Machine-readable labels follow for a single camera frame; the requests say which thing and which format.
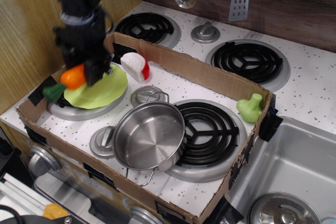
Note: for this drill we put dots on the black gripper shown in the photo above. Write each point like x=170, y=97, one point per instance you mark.
x=84, y=43

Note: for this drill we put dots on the orange toy carrot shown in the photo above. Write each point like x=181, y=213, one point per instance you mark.
x=71, y=79

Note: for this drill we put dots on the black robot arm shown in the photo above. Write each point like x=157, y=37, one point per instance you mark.
x=79, y=12

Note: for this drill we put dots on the light green plate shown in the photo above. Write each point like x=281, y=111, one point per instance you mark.
x=102, y=93

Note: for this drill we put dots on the white red toy cheese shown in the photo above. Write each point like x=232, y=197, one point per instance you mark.
x=136, y=65

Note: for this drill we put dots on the front left burner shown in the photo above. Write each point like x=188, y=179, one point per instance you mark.
x=71, y=113

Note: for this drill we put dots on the cardboard fence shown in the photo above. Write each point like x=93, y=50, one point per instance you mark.
x=220, y=81

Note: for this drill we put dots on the back left black burner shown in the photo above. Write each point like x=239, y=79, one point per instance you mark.
x=152, y=27

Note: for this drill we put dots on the silver knob left of pot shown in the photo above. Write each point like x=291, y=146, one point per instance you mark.
x=101, y=143

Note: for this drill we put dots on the stainless steel pot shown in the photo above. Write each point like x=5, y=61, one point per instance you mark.
x=151, y=136

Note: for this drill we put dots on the silver front stove knob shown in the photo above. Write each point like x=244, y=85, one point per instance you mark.
x=42, y=162

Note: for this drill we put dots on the silver stove knob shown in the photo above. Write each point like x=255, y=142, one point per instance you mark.
x=42, y=162
x=139, y=215

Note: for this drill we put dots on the silver back knob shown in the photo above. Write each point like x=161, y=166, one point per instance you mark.
x=205, y=34

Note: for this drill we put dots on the silver bottom stove knob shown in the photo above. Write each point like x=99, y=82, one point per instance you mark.
x=139, y=215

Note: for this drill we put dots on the hanging metal spatula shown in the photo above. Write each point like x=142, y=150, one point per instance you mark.
x=238, y=10

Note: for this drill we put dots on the back right black burner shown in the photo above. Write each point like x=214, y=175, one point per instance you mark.
x=255, y=60

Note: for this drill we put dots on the green toy broccoli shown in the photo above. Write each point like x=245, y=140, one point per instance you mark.
x=250, y=109

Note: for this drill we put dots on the grey toy sink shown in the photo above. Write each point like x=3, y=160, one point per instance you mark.
x=298, y=160

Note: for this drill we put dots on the steel lid in sink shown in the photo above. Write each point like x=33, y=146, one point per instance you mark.
x=281, y=208

